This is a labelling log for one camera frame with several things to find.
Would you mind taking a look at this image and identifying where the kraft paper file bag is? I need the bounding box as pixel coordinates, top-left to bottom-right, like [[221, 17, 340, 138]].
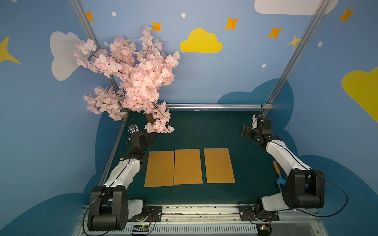
[[174, 149, 203, 185], [144, 150, 175, 187], [204, 148, 235, 183]]

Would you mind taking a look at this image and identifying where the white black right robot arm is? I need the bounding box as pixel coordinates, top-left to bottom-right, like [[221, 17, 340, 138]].
[[241, 118, 325, 212]]

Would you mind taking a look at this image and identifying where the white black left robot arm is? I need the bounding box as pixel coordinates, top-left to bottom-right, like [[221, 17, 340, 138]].
[[82, 124, 154, 235]]

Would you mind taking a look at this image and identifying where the pink artificial blossom tree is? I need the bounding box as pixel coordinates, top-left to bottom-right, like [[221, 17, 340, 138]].
[[73, 26, 181, 133]]

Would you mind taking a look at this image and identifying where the back horizontal aluminium bar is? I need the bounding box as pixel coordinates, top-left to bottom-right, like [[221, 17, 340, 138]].
[[166, 104, 274, 111]]

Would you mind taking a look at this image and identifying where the right round circuit board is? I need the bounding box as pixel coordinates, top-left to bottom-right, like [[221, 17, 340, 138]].
[[257, 225, 272, 236]]

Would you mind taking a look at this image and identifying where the left green circuit board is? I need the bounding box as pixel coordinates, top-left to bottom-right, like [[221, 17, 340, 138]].
[[132, 225, 150, 236]]

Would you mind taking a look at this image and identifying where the left diagonal aluminium bar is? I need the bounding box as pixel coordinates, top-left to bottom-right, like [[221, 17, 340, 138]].
[[69, 0, 120, 91]]

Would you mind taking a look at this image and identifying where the diagonal aluminium bar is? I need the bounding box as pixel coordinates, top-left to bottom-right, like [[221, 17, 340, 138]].
[[69, 0, 120, 91], [262, 0, 331, 117]]

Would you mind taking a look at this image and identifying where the right diagonal aluminium bar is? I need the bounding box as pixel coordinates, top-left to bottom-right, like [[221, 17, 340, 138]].
[[262, 0, 331, 117]]

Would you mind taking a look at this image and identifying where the left side table rail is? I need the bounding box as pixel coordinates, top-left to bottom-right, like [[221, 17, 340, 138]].
[[98, 115, 129, 186]]

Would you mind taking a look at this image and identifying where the blue garden fork wooden handle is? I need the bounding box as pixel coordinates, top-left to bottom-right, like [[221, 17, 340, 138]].
[[272, 161, 286, 192]]

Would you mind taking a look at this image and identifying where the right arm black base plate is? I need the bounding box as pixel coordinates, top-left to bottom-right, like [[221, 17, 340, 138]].
[[237, 205, 280, 223]]

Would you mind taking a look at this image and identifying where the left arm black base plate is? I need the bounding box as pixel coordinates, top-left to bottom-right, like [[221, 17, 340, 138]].
[[128, 206, 162, 223]]

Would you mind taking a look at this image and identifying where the aluminium front mounting rail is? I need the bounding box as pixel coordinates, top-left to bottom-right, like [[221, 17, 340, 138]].
[[72, 204, 328, 236]]

